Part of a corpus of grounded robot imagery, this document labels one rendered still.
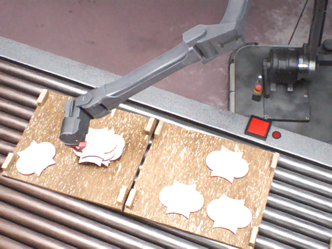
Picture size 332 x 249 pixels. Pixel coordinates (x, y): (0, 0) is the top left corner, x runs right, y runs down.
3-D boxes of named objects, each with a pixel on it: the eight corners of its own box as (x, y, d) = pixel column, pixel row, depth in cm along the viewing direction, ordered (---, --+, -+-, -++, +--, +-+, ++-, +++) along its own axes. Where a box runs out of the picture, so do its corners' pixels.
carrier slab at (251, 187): (160, 123, 208) (160, 121, 207) (278, 156, 201) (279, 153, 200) (124, 213, 190) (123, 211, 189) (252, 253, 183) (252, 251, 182)
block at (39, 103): (44, 92, 214) (43, 87, 211) (49, 93, 213) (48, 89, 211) (37, 105, 211) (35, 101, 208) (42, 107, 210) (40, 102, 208)
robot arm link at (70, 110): (83, 97, 182) (64, 96, 182) (80, 116, 178) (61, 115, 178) (85, 110, 187) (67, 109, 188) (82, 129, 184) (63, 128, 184)
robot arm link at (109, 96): (219, 43, 175) (202, 20, 167) (224, 56, 172) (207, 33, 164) (95, 111, 186) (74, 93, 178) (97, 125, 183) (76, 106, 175)
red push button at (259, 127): (252, 119, 210) (252, 117, 208) (269, 124, 208) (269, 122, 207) (246, 133, 207) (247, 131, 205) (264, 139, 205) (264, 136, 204)
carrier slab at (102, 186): (46, 92, 216) (45, 89, 214) (156, 121, 209) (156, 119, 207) (2, 176, 198) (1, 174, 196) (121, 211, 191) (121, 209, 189)
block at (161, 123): (159, 123, 206) (159, 119, 204) (164, 125, 206) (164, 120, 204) (153, 138, 203) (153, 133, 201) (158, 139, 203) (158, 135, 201)
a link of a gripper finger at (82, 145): (66, 156, 195) (62, 141, 187) (70, 138, 199) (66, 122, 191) (88, 158, 195) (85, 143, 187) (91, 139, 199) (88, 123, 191)
